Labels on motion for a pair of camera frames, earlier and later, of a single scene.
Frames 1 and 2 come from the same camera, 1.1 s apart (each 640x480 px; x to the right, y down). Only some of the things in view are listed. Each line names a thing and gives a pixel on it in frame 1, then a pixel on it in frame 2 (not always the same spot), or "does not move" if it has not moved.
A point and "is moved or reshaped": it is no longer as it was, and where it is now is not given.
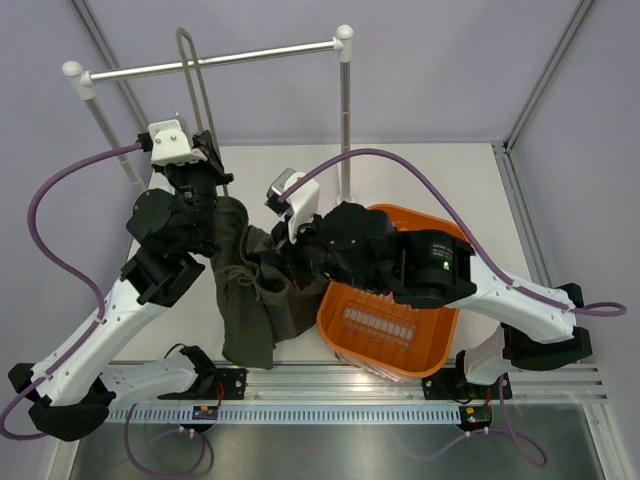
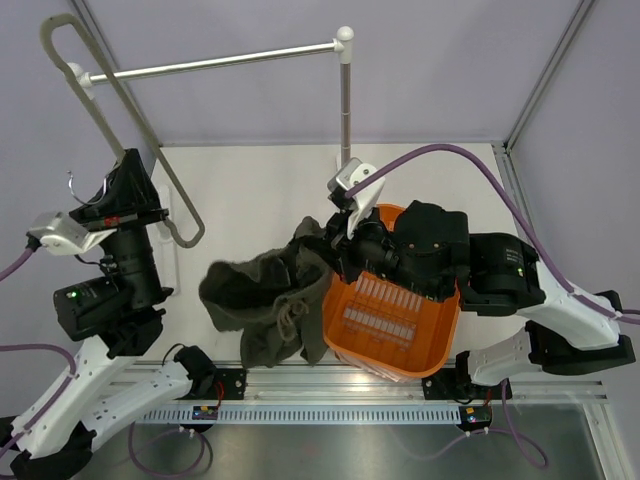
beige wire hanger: [202, 88] → [64, 73]
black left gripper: [211, 165] → [128, 197]
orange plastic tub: [389, 334] does not move
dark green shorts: [261, 303] is moved or reshaped
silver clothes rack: [82, 80] does not move
